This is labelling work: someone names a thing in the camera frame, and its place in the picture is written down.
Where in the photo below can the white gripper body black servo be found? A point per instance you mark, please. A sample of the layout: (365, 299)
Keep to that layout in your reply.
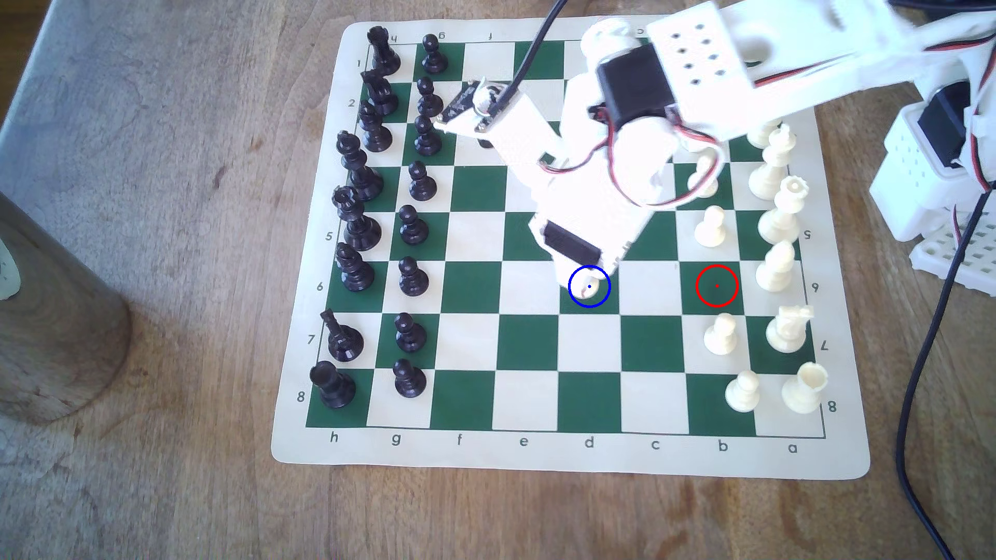
(570, 242)

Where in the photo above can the red taped gripper finger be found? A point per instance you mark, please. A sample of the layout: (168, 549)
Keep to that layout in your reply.
(611, 270)
(566, 272)

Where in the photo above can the white pawn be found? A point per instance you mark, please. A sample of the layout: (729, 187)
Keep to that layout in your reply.
(720, 339)
(710, 232)
(590, 295)
(706, 185)
(743, 397)

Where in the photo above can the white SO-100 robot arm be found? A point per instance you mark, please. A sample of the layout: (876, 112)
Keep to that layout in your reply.
(786, 47)

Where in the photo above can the green and cream chess mat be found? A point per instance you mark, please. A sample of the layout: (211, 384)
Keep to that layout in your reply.
(478, 288)

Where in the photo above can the black pawn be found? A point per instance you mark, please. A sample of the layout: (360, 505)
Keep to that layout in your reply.
(429, 103)
(409, 381)
(434, 61)
(413, 281)
(422, 187)
(427, 141)
(410, 337)
(413, 231)

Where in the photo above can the white bishop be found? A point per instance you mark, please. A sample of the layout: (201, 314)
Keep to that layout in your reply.
(761, 138)
(775, 274)

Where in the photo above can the white queen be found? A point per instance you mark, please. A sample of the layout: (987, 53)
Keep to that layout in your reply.
(780, 224)

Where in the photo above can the white king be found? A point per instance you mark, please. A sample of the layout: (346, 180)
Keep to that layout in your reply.
(770, 180)

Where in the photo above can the white knight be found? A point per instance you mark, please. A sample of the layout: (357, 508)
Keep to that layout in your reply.
(786, 334)

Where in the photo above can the black bishop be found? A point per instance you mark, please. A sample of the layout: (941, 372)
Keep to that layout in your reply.
(356, 276)
(376, 138)

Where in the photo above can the black queen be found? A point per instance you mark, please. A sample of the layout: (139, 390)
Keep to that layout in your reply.
(360, 229)

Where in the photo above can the black king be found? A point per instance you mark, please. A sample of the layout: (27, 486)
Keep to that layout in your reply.
(362, 180)

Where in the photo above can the white rook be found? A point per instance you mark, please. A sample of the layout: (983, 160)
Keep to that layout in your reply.
(803, 393)

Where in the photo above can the black knight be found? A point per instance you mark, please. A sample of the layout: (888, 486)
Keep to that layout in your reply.
(344, 342)
(381, 97)

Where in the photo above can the black rook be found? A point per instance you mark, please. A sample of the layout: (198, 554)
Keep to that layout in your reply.
(334, 389)
(384, 56)

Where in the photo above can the brown cylindrical container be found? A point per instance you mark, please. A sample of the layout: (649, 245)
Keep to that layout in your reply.
(54, 334)

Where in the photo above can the gripper mounted camera module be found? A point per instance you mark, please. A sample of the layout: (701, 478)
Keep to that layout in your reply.
(471, 105)

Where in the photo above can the white perforated base plate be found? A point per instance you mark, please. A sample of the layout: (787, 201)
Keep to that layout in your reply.
(953, 260)

